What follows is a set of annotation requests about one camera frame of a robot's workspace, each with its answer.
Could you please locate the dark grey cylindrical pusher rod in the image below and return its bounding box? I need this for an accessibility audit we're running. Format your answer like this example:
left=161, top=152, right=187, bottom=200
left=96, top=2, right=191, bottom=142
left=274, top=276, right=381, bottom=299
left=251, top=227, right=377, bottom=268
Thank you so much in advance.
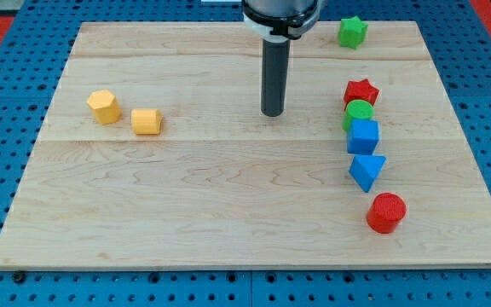
left=261, top=40, right=290, bottom=117

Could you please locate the blue cube block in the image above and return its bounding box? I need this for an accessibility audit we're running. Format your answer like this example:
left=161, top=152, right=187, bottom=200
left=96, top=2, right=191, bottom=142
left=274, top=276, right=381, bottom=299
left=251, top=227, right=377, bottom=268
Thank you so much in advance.
left=347, top=119, right=379, bottom=155

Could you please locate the red star block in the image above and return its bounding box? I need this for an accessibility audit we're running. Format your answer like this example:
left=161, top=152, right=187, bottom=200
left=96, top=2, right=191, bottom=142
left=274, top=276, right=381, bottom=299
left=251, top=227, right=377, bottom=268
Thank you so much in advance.
left=344, top=78, right=379, bottom=107

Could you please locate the red cylinder block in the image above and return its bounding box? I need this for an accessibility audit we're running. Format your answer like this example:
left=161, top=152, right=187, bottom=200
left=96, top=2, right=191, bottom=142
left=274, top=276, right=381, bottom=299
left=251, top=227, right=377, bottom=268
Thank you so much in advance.
left=366, top=193, right=407, bottom=234

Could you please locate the green star block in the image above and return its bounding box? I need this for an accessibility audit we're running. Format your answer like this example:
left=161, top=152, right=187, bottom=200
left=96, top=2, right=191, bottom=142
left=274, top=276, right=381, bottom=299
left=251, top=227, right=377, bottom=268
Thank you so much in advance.
left=338, top=16, right=368, bottom=49

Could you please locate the blue triangular prism block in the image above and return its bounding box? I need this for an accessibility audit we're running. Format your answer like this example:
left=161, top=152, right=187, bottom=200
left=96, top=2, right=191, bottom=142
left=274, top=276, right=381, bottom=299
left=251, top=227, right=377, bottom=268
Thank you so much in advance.
left=349, top=154, right=387, bottom=193

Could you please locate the yellow hexagonal prism block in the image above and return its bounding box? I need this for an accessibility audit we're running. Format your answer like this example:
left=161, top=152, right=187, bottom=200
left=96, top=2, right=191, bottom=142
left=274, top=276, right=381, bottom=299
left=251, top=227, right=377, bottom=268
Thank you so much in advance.
left=87, top=90, right=122, bottom=125

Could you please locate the yellow rounded prism block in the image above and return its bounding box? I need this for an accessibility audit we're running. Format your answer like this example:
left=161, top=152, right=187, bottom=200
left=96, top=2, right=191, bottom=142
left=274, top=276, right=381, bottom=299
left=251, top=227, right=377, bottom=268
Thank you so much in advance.
left=131, top=108, right=163, bottom=135

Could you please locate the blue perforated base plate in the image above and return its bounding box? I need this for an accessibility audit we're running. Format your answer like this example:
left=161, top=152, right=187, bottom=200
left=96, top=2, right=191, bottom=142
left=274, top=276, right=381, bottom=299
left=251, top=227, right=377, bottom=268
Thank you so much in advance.
left=0, top=0, right=491, bottom=306

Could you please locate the green cylinder block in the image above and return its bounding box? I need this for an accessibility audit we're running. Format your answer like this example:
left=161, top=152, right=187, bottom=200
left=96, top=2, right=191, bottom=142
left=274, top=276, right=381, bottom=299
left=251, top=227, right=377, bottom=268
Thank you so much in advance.
left=342, top=99, right=375, bottom=131

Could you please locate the light wooden board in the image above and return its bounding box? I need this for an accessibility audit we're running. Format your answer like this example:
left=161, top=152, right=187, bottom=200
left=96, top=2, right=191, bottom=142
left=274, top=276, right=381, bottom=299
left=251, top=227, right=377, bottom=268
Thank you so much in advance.
left=0, top=21, right=491, bottom=271

